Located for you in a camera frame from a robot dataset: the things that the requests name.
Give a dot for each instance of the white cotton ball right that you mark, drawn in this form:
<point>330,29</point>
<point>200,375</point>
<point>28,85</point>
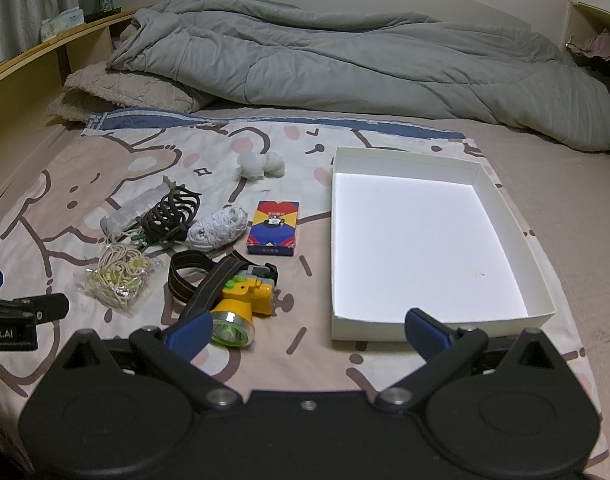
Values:
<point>274,165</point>

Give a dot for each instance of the yellow headlamp with strap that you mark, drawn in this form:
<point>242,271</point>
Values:
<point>233,290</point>

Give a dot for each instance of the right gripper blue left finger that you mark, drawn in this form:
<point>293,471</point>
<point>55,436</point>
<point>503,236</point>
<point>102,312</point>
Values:
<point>167,355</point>

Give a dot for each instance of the pink clothes on shelf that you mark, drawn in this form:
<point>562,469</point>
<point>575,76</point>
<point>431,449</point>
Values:
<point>594,47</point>

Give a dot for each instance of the white cotton ball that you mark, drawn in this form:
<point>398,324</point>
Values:
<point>274,165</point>
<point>251,166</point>

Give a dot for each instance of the white cotton ball left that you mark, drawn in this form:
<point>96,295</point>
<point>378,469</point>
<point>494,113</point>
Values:
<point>251,166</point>

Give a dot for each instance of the white shallow cardboard box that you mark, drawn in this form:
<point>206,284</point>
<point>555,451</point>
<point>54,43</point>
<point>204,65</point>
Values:
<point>430,232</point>

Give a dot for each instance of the colourful card box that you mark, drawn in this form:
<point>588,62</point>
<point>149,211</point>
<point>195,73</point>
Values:
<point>273,230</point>

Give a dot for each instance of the open wardrobe shelf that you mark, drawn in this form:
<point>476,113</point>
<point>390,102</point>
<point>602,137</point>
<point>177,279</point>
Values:
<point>584,21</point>

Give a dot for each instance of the beige fluffy blanket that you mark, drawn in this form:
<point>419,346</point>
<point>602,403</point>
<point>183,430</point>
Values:
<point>95,89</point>

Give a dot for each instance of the bag of beige cord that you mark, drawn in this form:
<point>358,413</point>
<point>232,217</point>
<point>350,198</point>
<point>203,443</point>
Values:
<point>118,279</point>

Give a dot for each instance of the wooden bedside shelf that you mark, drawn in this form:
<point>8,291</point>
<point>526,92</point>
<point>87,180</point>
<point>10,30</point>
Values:
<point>32,80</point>

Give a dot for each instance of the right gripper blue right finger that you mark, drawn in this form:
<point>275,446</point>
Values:
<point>447,353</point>

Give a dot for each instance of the grey quilted duvet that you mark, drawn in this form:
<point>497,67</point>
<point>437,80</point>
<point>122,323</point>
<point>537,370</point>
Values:
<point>264,53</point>

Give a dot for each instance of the tissue pack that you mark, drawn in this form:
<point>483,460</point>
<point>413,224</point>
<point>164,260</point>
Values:
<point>66,20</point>

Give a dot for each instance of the silver foil pouch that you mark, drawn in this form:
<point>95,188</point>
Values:
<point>125,215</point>

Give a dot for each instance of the white yarn ball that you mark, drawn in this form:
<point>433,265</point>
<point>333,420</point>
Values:
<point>217,230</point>

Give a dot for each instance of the green clips with cord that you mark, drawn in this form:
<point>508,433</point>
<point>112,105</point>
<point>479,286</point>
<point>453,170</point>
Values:
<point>129,242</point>

